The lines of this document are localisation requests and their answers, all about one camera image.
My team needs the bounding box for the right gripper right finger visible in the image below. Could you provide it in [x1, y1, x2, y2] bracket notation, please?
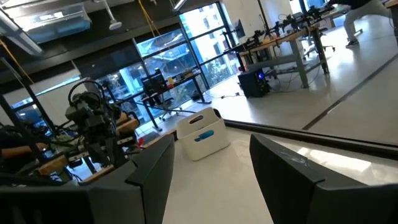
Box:
[248, 133, 371, 224]

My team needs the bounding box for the black computer tower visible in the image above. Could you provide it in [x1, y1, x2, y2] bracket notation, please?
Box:
[237, 68, 272, 99]

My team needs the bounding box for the black looped camera cable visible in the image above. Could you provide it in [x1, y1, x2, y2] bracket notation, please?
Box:
[67, 80, 107, 108]

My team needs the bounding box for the blue cylinder block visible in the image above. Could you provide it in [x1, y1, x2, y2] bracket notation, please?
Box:
[193, 129, 215, 143]

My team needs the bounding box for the white pendant lamp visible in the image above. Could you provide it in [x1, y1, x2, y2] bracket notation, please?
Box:
[93, 0, 124, 31]

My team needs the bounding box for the wooden-top workbench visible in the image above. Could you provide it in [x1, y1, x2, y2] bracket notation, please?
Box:
[238, 24, 331, 90]

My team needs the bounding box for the person's forearm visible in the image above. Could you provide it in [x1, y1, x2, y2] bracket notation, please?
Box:
[0, 141, 50, 159]

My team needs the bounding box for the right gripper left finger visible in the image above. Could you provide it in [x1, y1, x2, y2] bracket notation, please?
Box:
[79, 133, 176, 224]

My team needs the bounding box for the black aluminium table frame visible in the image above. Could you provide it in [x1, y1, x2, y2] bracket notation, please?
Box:
[213, 108, 398, 162]

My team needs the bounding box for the black office desk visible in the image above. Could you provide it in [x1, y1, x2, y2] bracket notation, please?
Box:
[140, 73, 213, 133]

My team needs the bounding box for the black frame post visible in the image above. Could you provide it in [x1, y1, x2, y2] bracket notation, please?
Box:
[0, 37, 60, 162]

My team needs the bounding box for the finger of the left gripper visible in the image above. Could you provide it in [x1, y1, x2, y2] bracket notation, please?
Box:
[104, 136, 127, 169]
[88, 142, 106, 168]

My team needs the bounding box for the office chair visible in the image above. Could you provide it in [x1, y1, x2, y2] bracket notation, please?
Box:
[154, 95, 185, 122]
[306, 27, 337, 59]

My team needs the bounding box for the white plastic bin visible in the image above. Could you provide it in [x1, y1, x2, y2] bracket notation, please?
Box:
[175, 106, 231, 162]

